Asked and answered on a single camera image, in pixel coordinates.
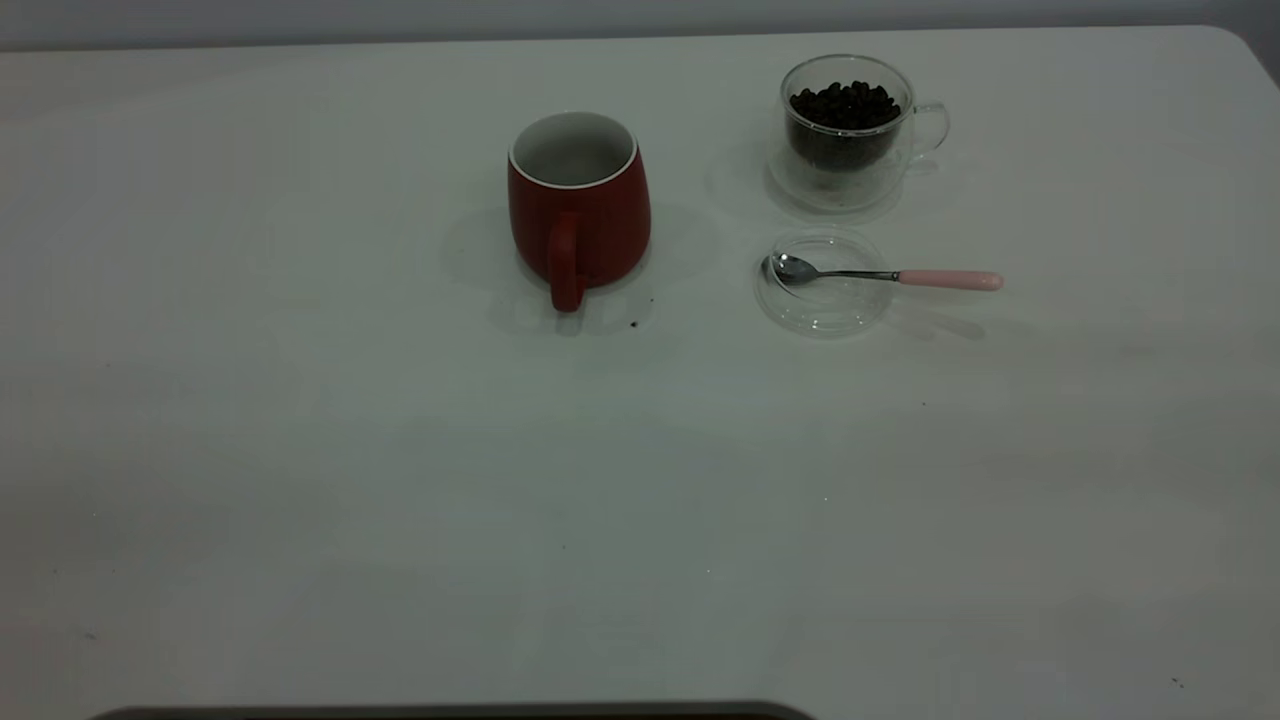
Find red ceramic mug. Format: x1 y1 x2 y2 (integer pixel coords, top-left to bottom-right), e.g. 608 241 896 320
507 110 653 313

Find pink handled metal spoon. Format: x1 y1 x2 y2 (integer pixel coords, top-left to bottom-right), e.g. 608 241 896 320
764 252 1004 293

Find clear glass cup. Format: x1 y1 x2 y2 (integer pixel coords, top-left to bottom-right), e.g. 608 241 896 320
767 54 951 212

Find dark coffee beans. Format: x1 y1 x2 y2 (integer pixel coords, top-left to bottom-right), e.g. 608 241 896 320
787 81 902 170

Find clear glass dish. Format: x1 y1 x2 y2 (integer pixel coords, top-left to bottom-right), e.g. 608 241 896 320
754 227 894 337

